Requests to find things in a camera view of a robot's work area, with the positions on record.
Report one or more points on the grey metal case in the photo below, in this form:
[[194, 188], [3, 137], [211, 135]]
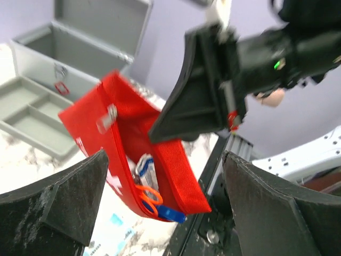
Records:
[[85, 41]]

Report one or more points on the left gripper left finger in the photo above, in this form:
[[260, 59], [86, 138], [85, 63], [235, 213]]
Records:
[[55, 215]]

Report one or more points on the black mounting rail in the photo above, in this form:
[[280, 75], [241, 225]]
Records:
[[211, 233]]

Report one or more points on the small plaster packets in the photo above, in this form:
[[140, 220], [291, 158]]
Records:
[[146, 173]]

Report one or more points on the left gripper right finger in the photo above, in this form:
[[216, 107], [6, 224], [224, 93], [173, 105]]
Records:
[[274, 216]]

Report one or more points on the grey plastic tray insert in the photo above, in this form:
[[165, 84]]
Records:
[[29, 112]]

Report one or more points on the blue white bandage packets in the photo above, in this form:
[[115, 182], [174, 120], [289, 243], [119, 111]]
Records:
[[110, 236]]

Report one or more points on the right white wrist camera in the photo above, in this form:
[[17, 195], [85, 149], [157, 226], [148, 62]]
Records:
[[216, 11]]

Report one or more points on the red first aid pouch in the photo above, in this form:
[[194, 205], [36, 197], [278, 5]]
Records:
[[114, 117]]

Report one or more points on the orange small scissors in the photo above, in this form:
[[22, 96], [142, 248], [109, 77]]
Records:
[[150, 198]]

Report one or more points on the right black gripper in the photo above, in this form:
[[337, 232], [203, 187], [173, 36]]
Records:
[[219, 69]]

